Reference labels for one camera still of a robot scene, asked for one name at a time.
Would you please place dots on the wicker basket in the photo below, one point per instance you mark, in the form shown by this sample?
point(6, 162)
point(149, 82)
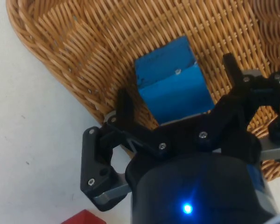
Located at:
point(130, 35)

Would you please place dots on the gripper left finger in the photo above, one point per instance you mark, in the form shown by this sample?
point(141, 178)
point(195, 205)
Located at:
point(93, 163)

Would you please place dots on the red block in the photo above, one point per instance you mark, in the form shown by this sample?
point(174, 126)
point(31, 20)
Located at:
point(84, 218)

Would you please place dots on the blue cube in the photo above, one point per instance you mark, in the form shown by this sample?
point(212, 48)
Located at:
point(172, 98)

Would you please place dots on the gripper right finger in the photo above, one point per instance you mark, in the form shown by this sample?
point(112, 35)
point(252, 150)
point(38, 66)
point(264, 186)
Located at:
point(233, 109)

